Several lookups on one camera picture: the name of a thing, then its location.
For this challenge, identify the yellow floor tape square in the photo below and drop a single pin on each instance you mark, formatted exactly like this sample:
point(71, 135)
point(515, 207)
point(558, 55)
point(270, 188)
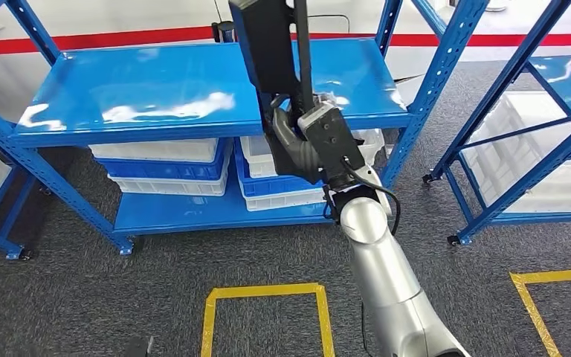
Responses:
point(266, 289)
point(561, 275)

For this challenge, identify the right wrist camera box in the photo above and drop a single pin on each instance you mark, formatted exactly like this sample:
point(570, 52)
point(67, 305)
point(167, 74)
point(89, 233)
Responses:
point(335, 148)

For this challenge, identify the black plastic panel part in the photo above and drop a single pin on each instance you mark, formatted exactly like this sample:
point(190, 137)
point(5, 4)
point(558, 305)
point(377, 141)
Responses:
point(266, 49)

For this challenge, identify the blue metal shelf rack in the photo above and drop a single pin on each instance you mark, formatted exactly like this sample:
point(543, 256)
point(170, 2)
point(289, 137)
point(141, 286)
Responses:
point(504, 76)
point(17, 252)
point(142, 88)

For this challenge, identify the white chair base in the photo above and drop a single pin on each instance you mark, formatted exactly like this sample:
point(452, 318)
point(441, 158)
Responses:
point(495, 6)

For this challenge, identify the white car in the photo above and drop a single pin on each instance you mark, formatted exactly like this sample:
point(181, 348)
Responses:
point(118, 15)

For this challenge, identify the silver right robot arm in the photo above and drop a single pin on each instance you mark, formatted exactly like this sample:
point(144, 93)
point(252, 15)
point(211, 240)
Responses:
point(389, 276)

